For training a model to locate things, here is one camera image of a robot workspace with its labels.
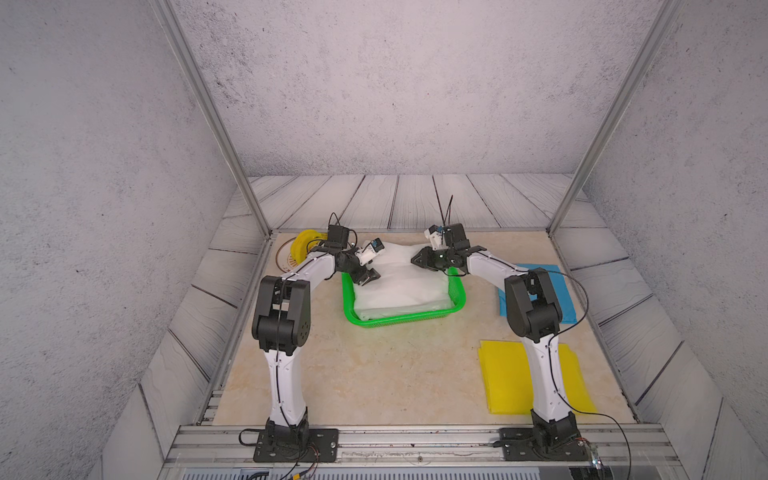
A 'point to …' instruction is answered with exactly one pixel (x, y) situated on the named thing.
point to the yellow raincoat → (508, 378)
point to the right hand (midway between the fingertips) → (414, 259)
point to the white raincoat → (403, 287)
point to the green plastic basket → (348, 285)
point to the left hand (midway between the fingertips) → (375, 265)
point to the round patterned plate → (285, 259)
